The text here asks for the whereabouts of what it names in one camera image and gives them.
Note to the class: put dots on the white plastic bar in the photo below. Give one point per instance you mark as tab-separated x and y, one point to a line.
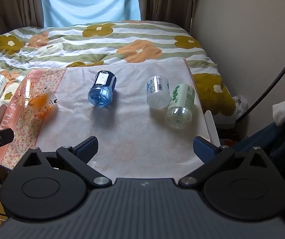
211	127

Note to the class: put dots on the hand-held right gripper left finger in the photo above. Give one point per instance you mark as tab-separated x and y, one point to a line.
88	149

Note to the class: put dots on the flowered striped blanket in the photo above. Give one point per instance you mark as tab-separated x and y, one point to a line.
137	49

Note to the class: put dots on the clear white-label bottle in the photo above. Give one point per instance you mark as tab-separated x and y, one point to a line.
158	93

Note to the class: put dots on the brown curtain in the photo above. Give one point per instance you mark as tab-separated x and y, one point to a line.
164	2
20	2

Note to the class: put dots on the green-label clear bottle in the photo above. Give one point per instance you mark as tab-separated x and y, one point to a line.
181	107

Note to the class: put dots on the person's blue jeans leg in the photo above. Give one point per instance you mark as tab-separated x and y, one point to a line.
277	139

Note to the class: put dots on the orange plastic bottle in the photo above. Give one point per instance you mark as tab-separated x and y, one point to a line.
39	102

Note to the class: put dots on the pale floral towel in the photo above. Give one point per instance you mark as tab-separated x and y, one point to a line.
132	134

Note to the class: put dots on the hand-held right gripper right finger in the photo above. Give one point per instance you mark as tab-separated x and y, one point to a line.
203	151

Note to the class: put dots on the blue plastic bottle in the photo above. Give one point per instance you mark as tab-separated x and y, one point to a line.
102	90

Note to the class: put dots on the clear plastic bag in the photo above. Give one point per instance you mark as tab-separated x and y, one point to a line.
239	107

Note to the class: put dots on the light blue sheer curtain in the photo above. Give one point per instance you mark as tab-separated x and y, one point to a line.
90	2

